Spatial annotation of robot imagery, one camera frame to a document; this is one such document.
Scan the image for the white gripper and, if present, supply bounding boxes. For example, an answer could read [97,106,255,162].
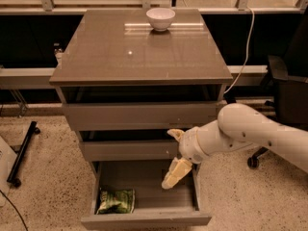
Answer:
[162,127,206,190]

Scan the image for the green jalapeno chip bag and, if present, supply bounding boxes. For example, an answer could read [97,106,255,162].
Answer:
[96,190,135,215]

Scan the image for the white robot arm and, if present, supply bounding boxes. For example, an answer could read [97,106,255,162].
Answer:
[162,103,308,190]

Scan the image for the top grey drawer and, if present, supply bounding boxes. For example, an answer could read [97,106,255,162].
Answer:
[62,102,219,131]

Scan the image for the grey drawer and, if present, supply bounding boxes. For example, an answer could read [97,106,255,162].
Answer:
[81,160,211,230]
[79,140,180,162]
[62,102,219,131]

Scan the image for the bottom grey drawer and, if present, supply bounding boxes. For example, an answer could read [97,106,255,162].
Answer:
[81,160,211,230]

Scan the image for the middle grey drawer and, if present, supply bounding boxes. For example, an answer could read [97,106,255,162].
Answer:
[79,140,180,162]

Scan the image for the grey drawer cabinet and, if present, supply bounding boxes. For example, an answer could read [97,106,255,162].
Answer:
[48,8,234,175]

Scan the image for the black office chair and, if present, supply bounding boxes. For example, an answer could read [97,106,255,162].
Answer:
[247,13,308,168]

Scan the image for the white ceramic bowl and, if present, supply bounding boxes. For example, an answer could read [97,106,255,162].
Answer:
[146,8,175,31]

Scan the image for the black wheeled stand leg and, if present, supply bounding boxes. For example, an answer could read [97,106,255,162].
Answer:
[7,121,40,188]

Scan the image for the white panel at left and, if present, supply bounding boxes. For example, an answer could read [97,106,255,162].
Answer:
[0,137,16,207]

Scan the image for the metal window railing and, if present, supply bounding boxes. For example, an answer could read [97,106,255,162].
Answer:
[0,0,308,16]

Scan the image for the white cable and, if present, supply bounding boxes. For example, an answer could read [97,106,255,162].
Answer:
[223,7,255,94]

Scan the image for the black floor cable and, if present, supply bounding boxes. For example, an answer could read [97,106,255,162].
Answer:
[0,190,29,231]

